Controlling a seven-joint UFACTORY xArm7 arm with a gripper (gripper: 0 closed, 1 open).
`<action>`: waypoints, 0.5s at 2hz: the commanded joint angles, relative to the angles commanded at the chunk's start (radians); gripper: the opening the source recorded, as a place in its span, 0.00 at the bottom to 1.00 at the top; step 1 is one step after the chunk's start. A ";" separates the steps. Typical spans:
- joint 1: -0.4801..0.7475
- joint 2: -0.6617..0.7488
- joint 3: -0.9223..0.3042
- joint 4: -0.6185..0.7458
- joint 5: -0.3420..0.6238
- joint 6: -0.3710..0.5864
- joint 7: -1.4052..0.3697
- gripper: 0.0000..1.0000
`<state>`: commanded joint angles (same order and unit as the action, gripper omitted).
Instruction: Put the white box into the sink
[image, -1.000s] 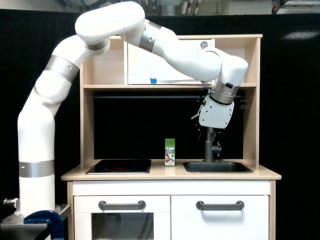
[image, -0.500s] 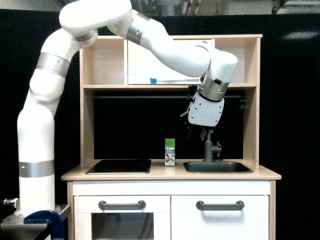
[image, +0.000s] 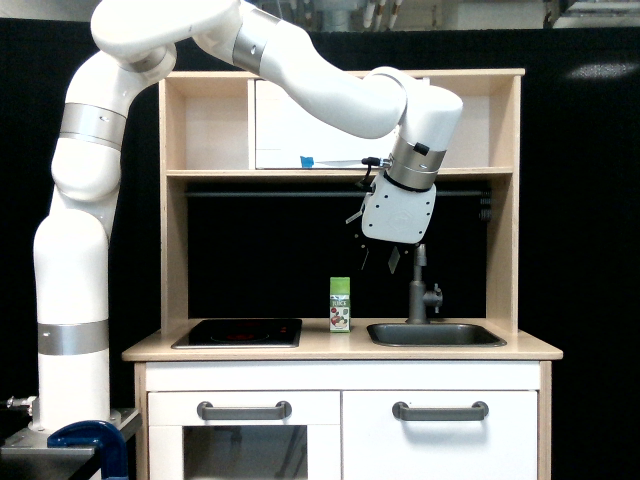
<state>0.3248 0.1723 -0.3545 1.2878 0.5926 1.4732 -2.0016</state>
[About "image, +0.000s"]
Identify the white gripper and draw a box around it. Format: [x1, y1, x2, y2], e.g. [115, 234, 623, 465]
[357, 173, 437, 274]

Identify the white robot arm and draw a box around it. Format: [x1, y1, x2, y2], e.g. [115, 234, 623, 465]
[33, 1, 463, 432]

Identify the grey sink basin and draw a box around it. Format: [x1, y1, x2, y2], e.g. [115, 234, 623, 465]
[367, 323, 507, 347]

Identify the green juice carton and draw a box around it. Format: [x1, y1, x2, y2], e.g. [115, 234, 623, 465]
[329, 277, 351, 332]

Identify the grey faucet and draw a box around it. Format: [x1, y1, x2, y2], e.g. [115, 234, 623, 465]
[406, 244, 443, 325]

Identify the white microwave door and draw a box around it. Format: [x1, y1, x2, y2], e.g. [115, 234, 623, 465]
[255, 74, 407, 169]

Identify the white cabinet door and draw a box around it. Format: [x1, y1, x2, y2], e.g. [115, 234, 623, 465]
[342, 391, 537, 479]

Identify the black stove top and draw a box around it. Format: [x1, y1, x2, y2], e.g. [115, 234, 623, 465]
[171, 318, 302, 349]

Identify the white oven door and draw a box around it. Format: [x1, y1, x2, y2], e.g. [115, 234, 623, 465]
[147, 391, 342, 479]

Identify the blue clamp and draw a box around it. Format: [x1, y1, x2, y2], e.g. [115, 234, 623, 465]
[47, 420, 129, 480]

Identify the wooden toy kitchen frame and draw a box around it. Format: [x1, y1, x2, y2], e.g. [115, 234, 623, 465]
[123, 69, 562, 479]

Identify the grey oven door handle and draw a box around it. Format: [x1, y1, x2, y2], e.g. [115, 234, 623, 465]
[196, 401, 292, 421]

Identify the grey cabinet door handle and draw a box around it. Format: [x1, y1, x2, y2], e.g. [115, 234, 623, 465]
[391, 401, 489, 422]

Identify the dark hanging rail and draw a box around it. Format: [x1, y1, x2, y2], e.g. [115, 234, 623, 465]
[184, 190, 491, 198]

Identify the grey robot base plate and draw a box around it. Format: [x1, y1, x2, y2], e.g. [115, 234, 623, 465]
[1, 409, 142, 479]

